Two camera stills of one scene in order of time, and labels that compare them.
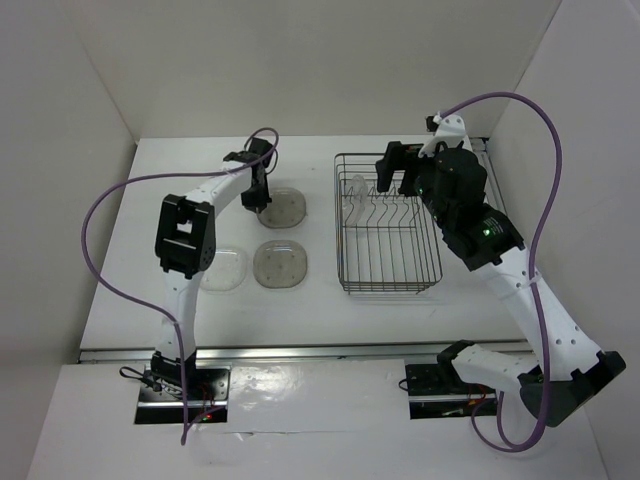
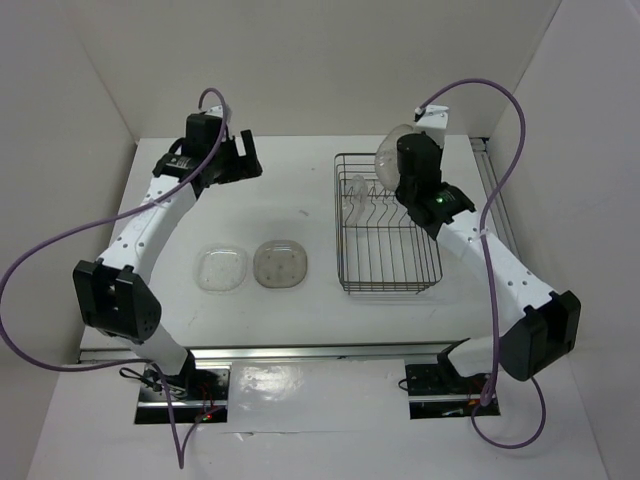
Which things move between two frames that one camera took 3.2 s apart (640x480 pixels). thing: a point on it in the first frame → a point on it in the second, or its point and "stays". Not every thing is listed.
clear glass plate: x=226 y=272 stays
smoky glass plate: x=280 y=264 stays
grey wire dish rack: x=387 y=242 stays
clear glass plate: x=360 y=190 stays
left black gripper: x=258 y=201 → x=244 y=166
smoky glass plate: x=287 y=208 → x=386 y=157
